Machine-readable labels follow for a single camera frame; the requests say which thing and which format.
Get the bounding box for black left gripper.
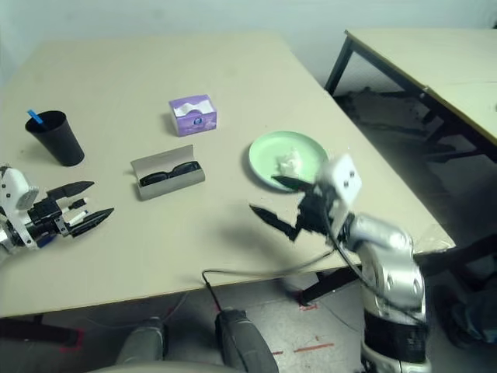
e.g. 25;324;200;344
26;180;116;240

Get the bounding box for black table base bar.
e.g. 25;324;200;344
300;231;497;307

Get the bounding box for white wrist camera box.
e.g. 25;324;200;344
0;166;40;252
316;152;365;238

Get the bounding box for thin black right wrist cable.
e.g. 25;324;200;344
200;248;339;312

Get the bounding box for clear plastic film piece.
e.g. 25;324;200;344
413;223;455;256

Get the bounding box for grey robot leg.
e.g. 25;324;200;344
115;316;170;366
214;309;279;373

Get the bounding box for black plastic cup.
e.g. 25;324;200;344
25;110;85;168

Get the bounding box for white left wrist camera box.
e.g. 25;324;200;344
0;166;40;252

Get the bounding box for light green plate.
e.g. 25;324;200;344
248;131;331;193

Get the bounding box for red floor tape strip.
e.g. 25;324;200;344
293;342;335;354

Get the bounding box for white tissue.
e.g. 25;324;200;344
274;148;304;175

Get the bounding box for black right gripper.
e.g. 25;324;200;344
248;175;341;242

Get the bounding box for dark rumpled cloth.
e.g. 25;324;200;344
334;88;446;156

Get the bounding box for grey robot right leg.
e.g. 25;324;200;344
214;309;279;373

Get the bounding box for purple tissue pack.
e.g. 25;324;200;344
168;93;219;138

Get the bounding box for grey robot left leg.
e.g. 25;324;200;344
115;316;170;366

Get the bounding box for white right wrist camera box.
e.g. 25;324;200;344
316;152;365;238

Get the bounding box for grey glasses case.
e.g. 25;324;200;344
130;144;207;202

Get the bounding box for grey robot torso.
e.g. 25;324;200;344
87;360;230;373

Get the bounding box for black sunglasses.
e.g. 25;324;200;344
138;162;202;187

